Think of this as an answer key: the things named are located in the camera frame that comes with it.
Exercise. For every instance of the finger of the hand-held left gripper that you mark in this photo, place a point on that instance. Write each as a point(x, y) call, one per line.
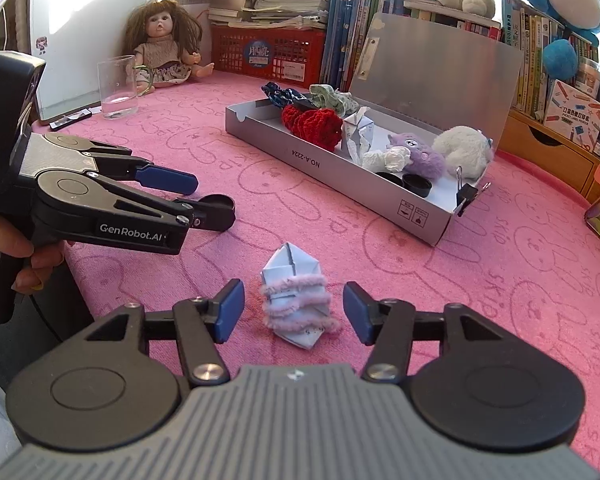
point(190, 210)
point(170, 181)

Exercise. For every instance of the clear glass cup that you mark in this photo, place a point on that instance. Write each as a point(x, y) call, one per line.
point(117, 90)

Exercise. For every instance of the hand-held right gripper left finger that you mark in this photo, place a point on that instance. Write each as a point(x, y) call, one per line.
point(230, 310)

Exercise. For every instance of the white printed pen box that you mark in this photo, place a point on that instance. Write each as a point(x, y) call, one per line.
point(575, 115)

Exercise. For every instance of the red plastic basket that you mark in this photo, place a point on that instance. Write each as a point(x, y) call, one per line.
point(240, 52)

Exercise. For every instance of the pink rabbit print table mat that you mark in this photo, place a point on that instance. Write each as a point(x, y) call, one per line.
point(180, 130)

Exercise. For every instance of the white board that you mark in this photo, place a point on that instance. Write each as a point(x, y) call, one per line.
point(80, 35)

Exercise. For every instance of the grey flat lying book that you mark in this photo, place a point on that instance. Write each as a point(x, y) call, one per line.
point(445, 12)

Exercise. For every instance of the silver box with hinged lid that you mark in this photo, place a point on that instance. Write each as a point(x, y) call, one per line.
point(330, 160)

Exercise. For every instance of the purple plush toy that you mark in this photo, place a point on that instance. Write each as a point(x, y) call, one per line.
point(422, 155)

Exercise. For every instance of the dark blue patterned cloth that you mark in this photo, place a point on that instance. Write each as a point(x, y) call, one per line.
point(280, 94)

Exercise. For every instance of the small white crumpled cloth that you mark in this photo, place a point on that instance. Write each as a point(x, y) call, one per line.
point(387, 160)

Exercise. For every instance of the black bottle cap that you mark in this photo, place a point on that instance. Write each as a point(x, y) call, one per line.
point(220, 212)
point(417, 185)
point(387, 178)

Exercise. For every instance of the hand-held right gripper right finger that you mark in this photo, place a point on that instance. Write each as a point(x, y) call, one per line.
point(357, 312)

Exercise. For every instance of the paper boat with pink chenille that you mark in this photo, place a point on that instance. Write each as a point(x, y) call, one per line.
point(295, 300)

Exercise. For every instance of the black binder clip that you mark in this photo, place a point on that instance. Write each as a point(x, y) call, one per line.
point(467, 195)

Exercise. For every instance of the wooden drawer organiser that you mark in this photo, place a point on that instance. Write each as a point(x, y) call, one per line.
point(550, 152)

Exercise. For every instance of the white folded paper figure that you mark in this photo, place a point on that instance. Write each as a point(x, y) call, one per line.
point(360, 132)

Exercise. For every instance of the row of tall upright books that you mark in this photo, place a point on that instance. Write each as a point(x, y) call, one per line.
point(345, 30)

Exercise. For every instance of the red crocheted piece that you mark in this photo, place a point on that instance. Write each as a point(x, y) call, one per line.
point(315, 125)

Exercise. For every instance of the white fluffy plush ball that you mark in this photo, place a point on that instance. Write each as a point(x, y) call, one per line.
point(462, 150)

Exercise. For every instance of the brown haired baby doll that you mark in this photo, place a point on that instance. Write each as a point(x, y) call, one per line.
point(162, 35)

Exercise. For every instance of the green checkered doll dress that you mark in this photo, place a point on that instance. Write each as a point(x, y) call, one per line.
point(335, 97)

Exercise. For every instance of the person's left hand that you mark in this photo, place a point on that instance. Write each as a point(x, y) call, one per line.
point(5, 235)

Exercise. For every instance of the shelf of thin colourful books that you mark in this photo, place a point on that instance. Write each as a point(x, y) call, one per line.
point(535, 45)

